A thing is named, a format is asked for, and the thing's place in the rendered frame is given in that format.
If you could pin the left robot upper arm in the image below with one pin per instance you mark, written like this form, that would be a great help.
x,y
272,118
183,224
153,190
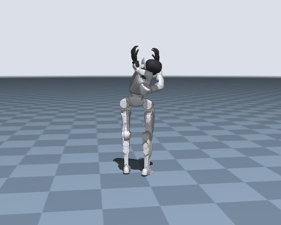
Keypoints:
x,y
150,76

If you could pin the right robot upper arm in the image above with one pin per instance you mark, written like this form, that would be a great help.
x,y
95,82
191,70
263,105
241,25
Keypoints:
x,y
146,89

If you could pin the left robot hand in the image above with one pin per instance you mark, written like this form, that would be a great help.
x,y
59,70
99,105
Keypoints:
x,y
134,56

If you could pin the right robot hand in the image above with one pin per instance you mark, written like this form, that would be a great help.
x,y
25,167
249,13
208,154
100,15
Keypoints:
x,y
156,57

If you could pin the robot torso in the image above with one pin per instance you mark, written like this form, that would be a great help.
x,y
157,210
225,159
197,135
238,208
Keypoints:
x,y
135,97

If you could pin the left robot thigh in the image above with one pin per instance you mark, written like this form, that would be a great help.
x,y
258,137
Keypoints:
x,y
125,114

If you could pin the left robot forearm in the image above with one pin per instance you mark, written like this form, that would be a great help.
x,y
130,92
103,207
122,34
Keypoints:
x,y
140,71

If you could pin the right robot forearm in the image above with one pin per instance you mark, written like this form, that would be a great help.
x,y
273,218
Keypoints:
x,y
159,78

